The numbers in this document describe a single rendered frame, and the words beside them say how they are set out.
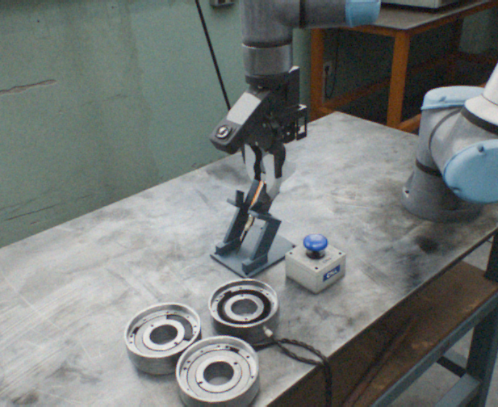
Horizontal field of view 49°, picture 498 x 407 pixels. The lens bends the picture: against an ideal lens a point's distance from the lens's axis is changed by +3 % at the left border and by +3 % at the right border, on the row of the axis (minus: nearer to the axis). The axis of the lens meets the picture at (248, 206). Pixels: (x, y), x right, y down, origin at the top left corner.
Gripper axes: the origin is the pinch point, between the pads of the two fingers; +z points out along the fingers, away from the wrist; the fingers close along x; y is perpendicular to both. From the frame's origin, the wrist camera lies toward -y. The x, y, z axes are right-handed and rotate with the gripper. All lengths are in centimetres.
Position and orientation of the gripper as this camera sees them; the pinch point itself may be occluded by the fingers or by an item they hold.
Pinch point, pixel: (262, 190)
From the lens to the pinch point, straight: 90.2
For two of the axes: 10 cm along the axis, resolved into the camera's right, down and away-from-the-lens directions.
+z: 0.5, 8.6, 5.1
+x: -6.6, -3.5, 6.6
